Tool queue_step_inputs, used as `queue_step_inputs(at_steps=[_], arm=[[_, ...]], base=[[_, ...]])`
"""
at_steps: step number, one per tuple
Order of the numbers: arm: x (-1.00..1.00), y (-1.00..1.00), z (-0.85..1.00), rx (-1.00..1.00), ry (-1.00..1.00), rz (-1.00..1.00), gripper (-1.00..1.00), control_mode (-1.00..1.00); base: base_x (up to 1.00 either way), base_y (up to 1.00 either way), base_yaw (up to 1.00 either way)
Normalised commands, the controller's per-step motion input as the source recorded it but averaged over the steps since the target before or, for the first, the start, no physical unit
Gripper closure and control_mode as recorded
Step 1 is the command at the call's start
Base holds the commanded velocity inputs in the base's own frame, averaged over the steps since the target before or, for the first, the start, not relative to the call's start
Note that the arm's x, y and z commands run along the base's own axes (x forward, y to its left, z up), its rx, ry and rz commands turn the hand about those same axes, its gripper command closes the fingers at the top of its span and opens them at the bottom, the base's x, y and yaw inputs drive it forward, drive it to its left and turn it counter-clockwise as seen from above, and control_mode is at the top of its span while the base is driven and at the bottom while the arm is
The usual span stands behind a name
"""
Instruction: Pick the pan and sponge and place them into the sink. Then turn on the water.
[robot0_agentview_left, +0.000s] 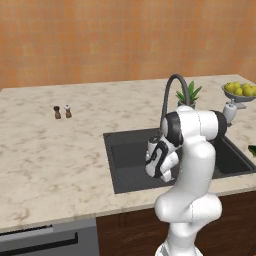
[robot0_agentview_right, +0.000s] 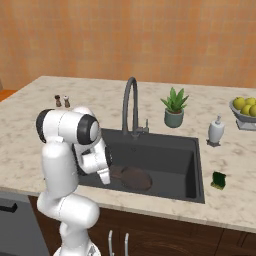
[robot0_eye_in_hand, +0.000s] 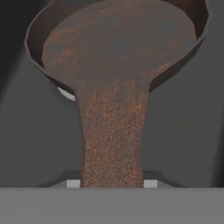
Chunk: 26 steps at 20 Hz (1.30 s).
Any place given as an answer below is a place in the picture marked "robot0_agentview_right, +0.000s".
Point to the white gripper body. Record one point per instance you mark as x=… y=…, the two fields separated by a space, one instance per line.
x=104 y=176

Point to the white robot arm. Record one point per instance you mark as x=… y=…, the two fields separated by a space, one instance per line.
x=60 y=166

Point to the dark grey sink basin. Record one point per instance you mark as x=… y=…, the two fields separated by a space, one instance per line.
x=166 y=156

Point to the green and yellow sponge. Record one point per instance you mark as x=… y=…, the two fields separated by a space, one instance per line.
x=219 y=180

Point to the dark wooden cupboard door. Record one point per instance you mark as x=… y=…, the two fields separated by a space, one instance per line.
x=238 y=243
x=103 y=226
x=166 y=236

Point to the dark grey curved tap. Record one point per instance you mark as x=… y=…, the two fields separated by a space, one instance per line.
x=127 y=100

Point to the white salt shaker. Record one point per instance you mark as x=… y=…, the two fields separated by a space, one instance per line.
x=66 y=101

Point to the dark pepper shaker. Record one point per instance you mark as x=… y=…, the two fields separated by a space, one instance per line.
x=58 y=101

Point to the green potted plant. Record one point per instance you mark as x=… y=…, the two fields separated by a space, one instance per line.
x=174 y=111

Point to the grey dishwasher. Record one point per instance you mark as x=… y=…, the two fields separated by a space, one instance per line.
x=20 y=230

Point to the white soap dispenser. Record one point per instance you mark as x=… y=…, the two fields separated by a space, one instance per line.
x=216 y=131

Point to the grey fruit bowl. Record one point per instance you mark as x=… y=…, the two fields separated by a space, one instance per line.
x=245 y=121

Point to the yellow lemon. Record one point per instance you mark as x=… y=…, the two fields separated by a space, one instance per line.
x=253 y=110
x=246 y=109
x=238 y=103
x=250 y=101

